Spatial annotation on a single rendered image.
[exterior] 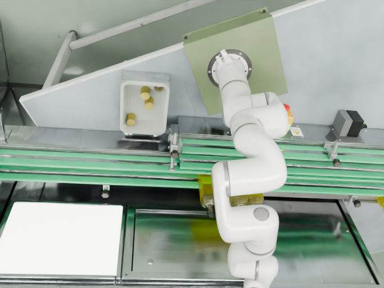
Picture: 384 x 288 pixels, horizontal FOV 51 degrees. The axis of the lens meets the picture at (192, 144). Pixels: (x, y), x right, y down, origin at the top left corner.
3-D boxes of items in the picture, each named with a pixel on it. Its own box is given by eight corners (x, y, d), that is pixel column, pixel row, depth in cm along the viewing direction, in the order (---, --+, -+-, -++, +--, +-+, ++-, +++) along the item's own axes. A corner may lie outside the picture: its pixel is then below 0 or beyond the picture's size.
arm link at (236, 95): (216, 82, 127) (221, 111, 115) (258, 75, 126) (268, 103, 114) (219, 108, 133) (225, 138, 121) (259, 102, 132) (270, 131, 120)
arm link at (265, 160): (222, 126, 102) (227, 150, 89) (276, 120, 102) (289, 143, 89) (226, 173, 108) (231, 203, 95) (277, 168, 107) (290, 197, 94)
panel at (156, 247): (12, 204, 155) (-19, 282, 128) (11, 199, 153) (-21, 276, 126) (243, 212, 166) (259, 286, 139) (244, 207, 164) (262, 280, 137)
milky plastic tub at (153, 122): (121, 120, 162) (119, 133, 155) (122, 69, 149) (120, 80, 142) (164, 123, 164) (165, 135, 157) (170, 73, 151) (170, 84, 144)
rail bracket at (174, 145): (167, 157, 158) (167, 179, 148) (171, 121, 148) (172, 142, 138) (175, 158, 158) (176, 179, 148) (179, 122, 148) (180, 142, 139)
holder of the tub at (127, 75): (121, 130, 165) (120, 142, 159) (123, 69, 149) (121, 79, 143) (163, 133, 168) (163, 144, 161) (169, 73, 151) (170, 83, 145)
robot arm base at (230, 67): (201, 56, 138) (204, 79, 126) (235, 39, 135) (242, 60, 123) (221, 91, 147) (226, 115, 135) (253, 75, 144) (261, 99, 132)
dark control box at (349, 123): (331, 124, 171) (339, 136, 164) (338, 108, 166) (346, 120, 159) (350, 126, 172) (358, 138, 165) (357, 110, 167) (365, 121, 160)
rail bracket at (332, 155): (319, 145, 161) (331, 167, 150) (325, 130, 156) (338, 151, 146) (329, 146, 161) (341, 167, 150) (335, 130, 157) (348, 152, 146)
